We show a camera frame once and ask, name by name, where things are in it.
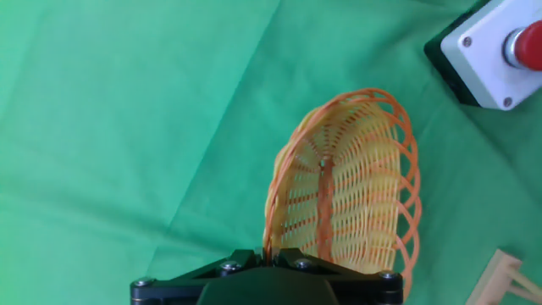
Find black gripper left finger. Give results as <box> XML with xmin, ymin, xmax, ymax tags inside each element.
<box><xmin>130</xmin><ymin>248</ymin><xmax>268</xmax><ymax>305</ymax></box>

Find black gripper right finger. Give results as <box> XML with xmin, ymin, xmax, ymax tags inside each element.
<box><xmin>269</xmin><ymin>248</ymin><xmax>403</xmax><ymax>305</ymax></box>

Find yellow orange woven basket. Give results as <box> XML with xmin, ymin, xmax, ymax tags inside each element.
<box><xmin>263</xmin><ymin>87</ymin><xmax>423</xmax><ymax>304</ymax></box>

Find wooden peg dish rack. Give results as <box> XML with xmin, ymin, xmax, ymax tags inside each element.
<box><xmin>465</xmin><ymin>248</ymin><xmax>542</xmax><ymax>305</ymax></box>

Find green cloth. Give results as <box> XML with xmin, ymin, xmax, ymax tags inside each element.
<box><xmin>0</xmin><ymin>0</ymin><xmax>542</xmax><ymax>305</ymax></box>

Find grey box red mushroom button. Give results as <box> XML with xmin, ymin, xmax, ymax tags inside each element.
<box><xmin>423</xmin><ymin>0</ymin><xmax>542</xmax><ymax>112</ymax></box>

